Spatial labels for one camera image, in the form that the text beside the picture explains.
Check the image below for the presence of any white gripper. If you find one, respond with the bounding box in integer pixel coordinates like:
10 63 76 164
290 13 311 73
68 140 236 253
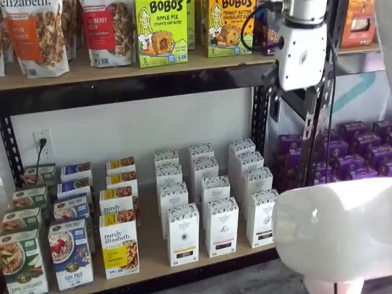
266 23 328 123

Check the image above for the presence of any white box green strip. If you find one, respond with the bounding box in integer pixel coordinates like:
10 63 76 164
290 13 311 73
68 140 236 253
241 167 274 220
246 189 280 249
228 138 257 182
235 151 265 185

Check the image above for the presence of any purple Annie's snack box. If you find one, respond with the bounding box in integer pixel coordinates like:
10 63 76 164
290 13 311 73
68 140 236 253
273 153 297 191
336 153 366 176
352 133 382 154
339 121 369 142
366 143 392 167
376 159 392 178
326 139 350 160
349 167 378 180
372 119 392 139

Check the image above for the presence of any blue purple Zbar box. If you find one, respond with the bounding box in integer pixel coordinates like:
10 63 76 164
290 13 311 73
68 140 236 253
253 0 286 56

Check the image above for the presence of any wooden shelf board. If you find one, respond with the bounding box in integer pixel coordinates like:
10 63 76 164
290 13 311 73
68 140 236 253
0 50 276 91
338 42 382 56
45 180 279 294

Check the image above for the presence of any yellow Bobo's peanut butter box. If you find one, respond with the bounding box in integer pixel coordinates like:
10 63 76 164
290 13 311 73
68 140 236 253
208 0 257 58
195 0 211 47

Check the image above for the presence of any orange Annie's snack box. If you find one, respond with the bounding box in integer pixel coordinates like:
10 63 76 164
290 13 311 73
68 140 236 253
339 0 376 49

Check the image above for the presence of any white box pink strip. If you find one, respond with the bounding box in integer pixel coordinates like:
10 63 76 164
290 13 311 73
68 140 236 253
205 196 240 258
189 142 215 160
200 175 232 203
191 156 219 197

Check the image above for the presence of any green Bobo's apple pie box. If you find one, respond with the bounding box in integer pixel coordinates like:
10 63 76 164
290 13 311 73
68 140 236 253
134 0 189 69
186 0 197 51

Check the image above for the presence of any white box yellow strip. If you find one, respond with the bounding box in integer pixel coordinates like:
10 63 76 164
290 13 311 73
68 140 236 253
157 181 189 238
153 149 180 168
167 202 200 268
155 164 183 188

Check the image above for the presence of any yellow Purely Elizabeth oatmeal box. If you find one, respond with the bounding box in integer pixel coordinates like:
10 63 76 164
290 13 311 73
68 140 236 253
106 171 139 191
99 211 141 280
99 187 140 219
106 157 137 176

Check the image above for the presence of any blue flax plus oatmeal box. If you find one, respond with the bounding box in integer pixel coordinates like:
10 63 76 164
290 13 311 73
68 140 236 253
60 162 93 183
48 218 94 291
53 195 91 223
56 177 92 200

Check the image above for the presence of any green apple cinnamon oatmeal box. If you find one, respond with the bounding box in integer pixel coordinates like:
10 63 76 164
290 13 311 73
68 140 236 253
0 228 50 294
0 206 43 237
23 164 56 188
12 186 50 213

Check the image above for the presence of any red Purely Elizabeth granola bag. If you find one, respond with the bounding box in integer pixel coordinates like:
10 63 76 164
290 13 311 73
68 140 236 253
80 0 137 69

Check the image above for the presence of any orange Purely Elizabeth granola bag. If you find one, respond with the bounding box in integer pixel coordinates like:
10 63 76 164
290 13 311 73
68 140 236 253
1 0 70 79
61 0 85 61

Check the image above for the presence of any blue Purely Elizabeth granola bag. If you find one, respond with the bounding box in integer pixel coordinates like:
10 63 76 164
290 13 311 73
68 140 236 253
0 0 7 77

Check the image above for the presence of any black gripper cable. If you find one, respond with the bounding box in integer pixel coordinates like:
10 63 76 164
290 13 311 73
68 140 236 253
240 2 286 53

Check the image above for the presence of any white wall outlet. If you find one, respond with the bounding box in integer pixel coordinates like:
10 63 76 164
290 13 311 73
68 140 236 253
32 130 53 162

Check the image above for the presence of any black power plug cable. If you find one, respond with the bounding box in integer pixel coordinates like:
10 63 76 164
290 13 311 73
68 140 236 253
36 138 48 186

